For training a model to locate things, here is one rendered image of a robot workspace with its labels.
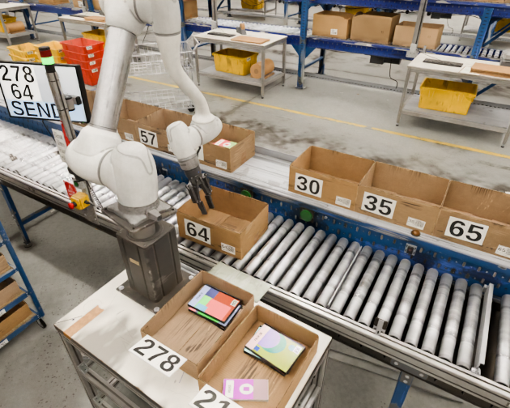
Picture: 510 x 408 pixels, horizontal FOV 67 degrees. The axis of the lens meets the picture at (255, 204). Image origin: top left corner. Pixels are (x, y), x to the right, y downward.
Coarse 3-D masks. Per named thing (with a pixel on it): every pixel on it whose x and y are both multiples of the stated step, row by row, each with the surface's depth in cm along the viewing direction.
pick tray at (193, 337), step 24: (192, 288) 171; (240, 288) 164; (168, 312) 161; (192, 312) 165; (240, 312) 154; (144, 336) 147; (168, 336) 155; (192, 336) 155; (216, 336) 155; (192, 360) 146
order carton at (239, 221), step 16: (224, 192) 215; (192, 208) 212; (208, 208) 227; (224, 208) 222; (240, 208) 216; (256, 208) 210; (208, 224) 191; (224, 224) 216; (240, 224) 215; (256, 224) 196; (192, 240) 205; (224, 240) 191; (240, 240) 186; (256, 240) 203; (240, 256) 191
